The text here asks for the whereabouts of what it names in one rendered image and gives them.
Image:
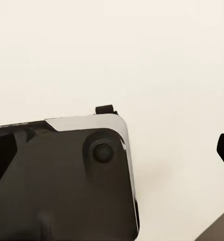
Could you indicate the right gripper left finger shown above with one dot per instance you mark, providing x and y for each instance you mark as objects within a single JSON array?
[{"x": 8, "y": 150}]

